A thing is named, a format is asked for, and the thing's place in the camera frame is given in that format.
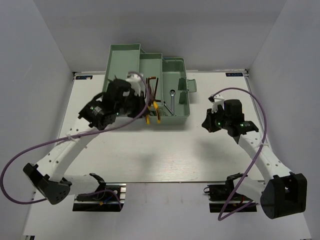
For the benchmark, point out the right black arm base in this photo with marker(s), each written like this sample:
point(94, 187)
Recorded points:
point(219, 193)

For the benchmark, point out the green toolbox with clear lid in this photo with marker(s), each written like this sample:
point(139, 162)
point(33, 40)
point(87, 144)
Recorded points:
point(166, 76)

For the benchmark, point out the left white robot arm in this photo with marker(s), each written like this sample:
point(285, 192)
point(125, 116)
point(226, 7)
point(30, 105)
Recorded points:
point(48, 175)

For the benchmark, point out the yellow black pliers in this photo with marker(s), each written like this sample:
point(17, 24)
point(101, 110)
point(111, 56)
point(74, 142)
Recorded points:
point(152, 110)

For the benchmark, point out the large silver ratchet wrench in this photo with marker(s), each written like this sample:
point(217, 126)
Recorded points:
point(172, 100)

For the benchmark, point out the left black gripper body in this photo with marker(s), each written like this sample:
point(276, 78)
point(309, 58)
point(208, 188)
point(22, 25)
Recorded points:
point(133, 107)

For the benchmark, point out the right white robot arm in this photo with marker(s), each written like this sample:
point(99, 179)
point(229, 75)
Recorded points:
point(283, 192)

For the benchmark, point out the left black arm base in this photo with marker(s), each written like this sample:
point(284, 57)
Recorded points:
point(107, 201)

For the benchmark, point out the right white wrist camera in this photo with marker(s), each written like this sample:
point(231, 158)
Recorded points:
point(216, 100)

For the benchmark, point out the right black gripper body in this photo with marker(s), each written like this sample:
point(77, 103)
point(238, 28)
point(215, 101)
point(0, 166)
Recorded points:
point(217, 120)

